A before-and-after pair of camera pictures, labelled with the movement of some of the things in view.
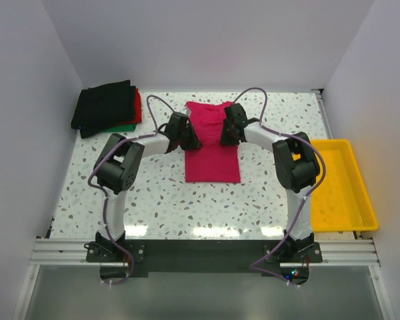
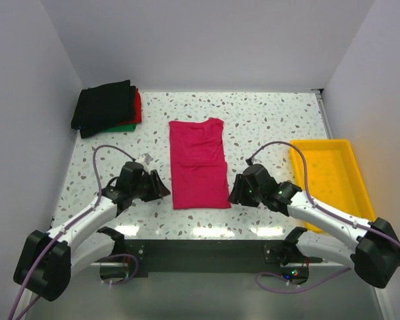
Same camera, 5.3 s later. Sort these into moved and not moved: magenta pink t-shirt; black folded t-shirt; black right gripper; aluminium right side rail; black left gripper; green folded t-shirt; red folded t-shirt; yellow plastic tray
Moved: black left gripper; magenta pink t-shirt; black right gripper
Not moved: yellow plastic tray; green folded t-shirt; black folded t-shirt; aluminium right side rail; red folded t-shirt
